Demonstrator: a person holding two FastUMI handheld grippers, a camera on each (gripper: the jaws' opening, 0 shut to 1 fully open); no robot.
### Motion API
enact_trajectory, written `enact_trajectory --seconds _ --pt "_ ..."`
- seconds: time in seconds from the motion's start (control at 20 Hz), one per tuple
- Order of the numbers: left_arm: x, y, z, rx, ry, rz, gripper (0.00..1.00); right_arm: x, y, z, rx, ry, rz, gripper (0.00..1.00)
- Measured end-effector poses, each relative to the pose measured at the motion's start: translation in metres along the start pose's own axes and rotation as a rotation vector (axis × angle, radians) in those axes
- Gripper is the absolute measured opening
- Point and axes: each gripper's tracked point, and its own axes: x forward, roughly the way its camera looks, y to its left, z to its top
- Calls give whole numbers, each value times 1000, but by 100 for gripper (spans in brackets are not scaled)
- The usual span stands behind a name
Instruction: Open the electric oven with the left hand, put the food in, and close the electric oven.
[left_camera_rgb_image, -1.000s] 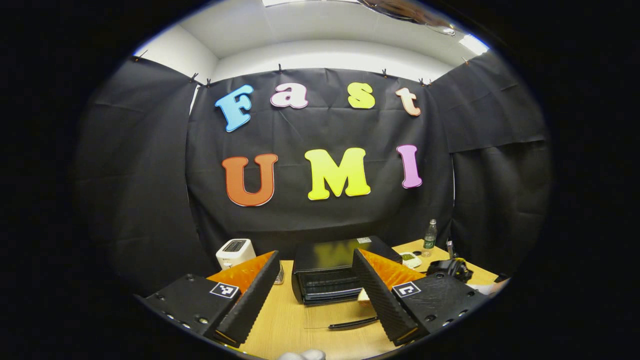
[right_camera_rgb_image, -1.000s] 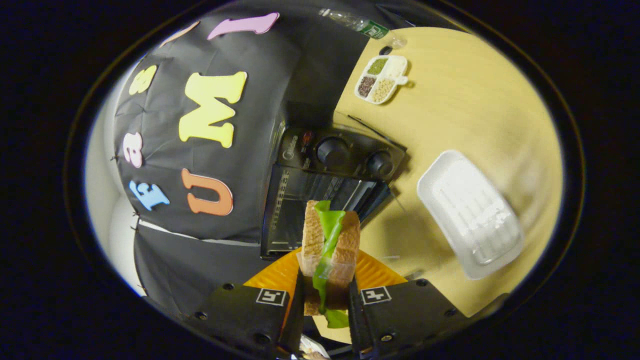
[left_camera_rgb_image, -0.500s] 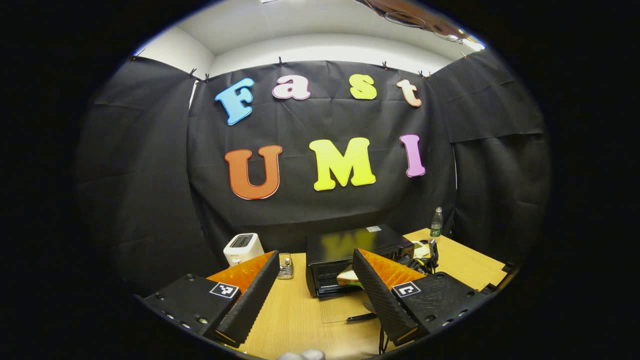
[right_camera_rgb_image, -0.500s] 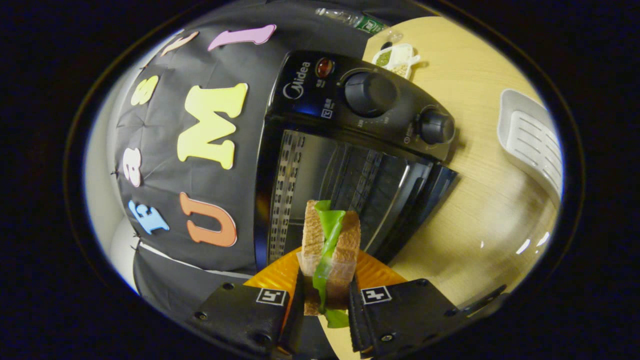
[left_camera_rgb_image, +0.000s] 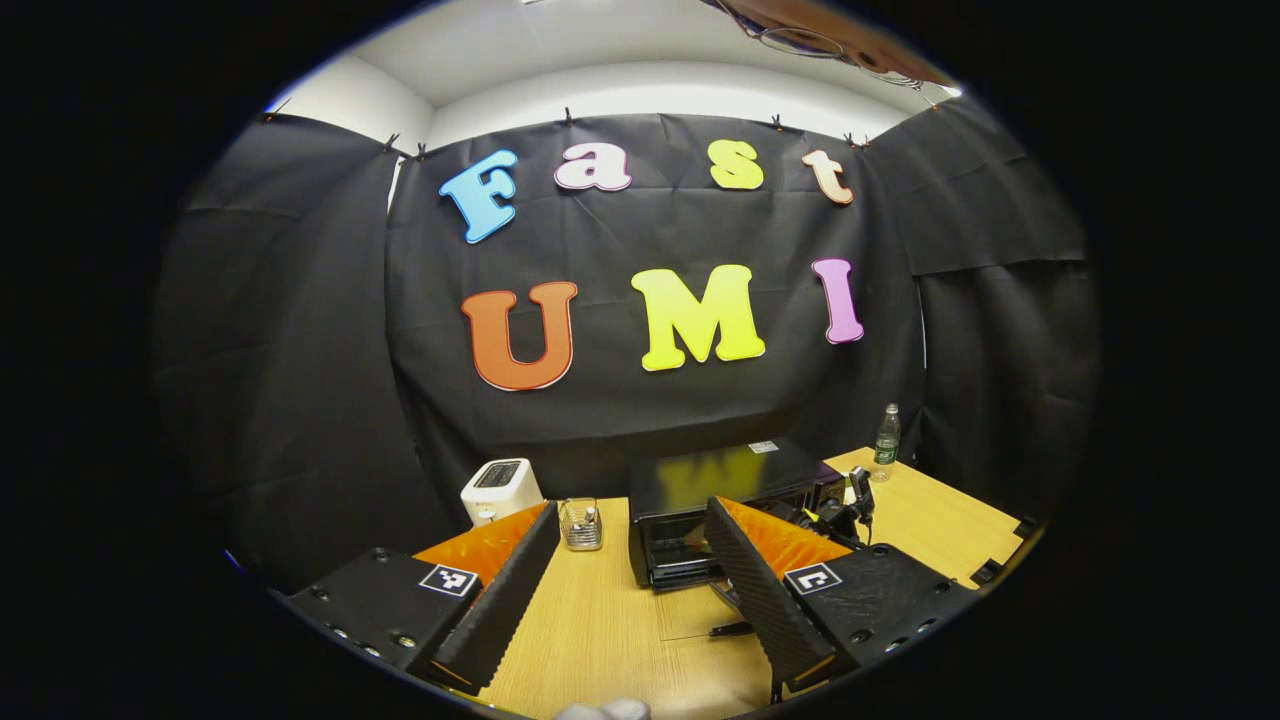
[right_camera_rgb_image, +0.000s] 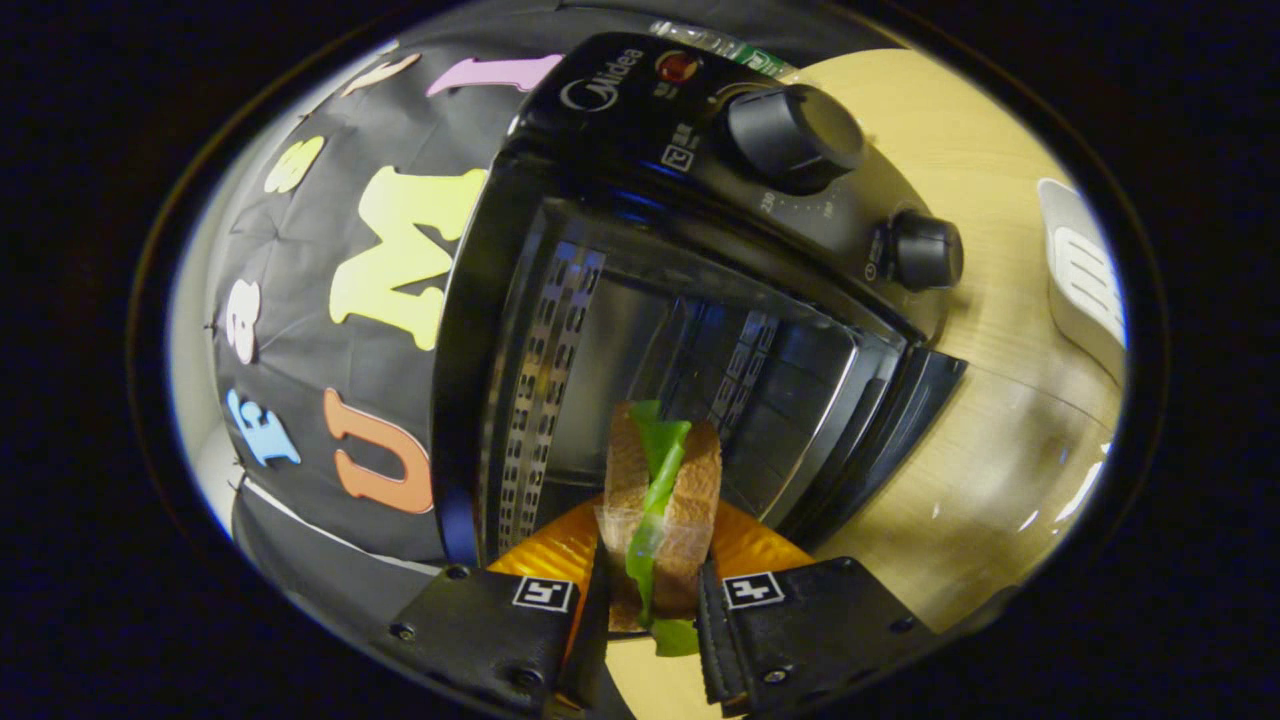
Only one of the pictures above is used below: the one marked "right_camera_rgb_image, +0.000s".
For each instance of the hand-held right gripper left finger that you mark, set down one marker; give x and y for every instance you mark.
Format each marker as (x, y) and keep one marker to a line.
(585, 665)

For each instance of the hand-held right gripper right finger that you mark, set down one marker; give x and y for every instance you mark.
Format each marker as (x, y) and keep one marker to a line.
(715, 640)

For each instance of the lettuce sandwich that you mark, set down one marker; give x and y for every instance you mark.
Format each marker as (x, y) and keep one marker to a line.
(690, 500)

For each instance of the clear plastic water bottle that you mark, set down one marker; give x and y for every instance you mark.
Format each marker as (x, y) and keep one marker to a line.
(745, 55)

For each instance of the black electric oven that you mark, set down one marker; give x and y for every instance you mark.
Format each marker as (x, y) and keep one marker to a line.
(640, 130)

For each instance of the white ribbed tray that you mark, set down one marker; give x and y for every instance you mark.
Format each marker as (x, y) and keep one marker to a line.
(1085, 290)

